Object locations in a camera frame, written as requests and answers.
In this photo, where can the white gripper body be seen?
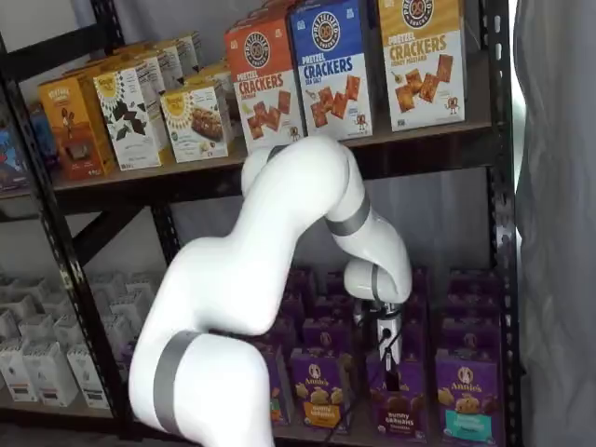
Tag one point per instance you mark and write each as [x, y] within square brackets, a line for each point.
[388, 333]

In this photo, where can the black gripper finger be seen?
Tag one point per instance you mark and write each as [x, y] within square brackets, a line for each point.
[392, 379]

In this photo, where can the purple box with brown patch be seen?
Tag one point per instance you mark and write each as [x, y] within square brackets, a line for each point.
[400, 414]

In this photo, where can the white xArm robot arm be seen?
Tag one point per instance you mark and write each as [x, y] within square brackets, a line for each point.
[209, 288]

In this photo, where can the purple snack box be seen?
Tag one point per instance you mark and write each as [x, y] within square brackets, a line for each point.
[328, 335]
[286, 333]
[413, 342]
[416, 308]
[471, 337]
[126, 357]
[335, 284]
[475, 281]
[333, 308]
[293, 307]
[472, 306]
[420, 280]

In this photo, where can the purple box with yellow patch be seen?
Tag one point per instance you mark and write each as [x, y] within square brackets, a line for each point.
[321, 391]

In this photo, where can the purple box with teal patch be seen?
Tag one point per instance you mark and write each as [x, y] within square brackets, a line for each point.
[470, 400]
[278, 386]

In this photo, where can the black metal shelf unit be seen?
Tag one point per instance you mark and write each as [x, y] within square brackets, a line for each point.
[500, 186]

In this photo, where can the white carton box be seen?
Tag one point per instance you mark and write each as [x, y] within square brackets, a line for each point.
[70, 329]
[86, 372]
[31, 303]
[125, 305]
[37, 331]
[8, 328]
[118, 327]
[18, 375]
[49, 379]

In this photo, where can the blue pretzel crackers box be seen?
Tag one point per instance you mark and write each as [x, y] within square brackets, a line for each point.
[333, 70]

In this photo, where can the yellow pretzel crackers box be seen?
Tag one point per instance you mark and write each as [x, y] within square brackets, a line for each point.
[421, 65]

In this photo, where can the orange pretzel crackers box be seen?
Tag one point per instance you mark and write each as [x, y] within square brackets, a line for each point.
[263, 84]
[265, 11]

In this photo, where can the white box with cookie bar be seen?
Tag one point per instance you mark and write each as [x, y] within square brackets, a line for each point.
[198, 123]

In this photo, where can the white yellow snack box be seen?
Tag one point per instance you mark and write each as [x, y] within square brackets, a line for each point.
[209, 77]
[191, 51]
[160, 67]

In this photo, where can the white box with dark crackers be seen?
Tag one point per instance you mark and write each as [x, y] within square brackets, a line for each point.
[128, 116]

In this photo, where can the orange brown snack box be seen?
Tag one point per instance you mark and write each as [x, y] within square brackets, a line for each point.
[74, 130]
[88, 67]

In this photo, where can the grey fabric curtain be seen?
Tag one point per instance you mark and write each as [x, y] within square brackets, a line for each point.
[559, 233]

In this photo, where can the blue snack package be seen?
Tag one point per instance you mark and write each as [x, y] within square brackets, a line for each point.
[43, 135]
[11, 156]

